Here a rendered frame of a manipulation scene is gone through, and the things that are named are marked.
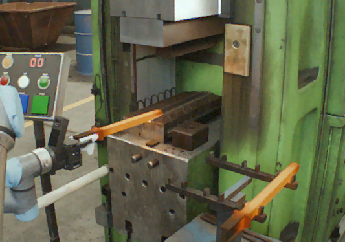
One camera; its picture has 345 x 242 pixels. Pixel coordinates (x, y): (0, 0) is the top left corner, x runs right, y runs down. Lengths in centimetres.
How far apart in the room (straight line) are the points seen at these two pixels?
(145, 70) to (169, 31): 38
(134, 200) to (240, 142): 48
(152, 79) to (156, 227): 63
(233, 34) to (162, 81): 59
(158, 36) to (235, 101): 35
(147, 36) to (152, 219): 69
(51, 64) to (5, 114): 94
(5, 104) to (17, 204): 43
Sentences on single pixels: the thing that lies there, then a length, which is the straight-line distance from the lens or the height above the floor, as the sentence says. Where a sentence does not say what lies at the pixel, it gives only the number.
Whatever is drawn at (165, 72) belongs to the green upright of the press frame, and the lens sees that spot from 200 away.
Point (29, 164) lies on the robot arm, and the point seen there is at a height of 103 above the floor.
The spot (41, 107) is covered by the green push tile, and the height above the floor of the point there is 100.
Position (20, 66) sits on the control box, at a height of 115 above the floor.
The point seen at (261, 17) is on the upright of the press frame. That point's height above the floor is 139.
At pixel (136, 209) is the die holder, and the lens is 177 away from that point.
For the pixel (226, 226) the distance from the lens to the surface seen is 103.
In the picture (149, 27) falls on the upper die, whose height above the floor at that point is 134.
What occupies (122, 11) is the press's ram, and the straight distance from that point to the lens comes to 163.
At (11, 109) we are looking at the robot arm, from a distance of 95.
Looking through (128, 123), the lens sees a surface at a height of 101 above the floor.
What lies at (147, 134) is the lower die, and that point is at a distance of 167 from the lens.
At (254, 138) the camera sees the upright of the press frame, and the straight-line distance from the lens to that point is 158.
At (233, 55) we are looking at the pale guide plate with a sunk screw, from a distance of 152.
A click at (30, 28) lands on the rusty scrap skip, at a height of 50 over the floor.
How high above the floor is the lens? 156
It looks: 20 degrees down
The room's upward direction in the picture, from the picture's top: straight up
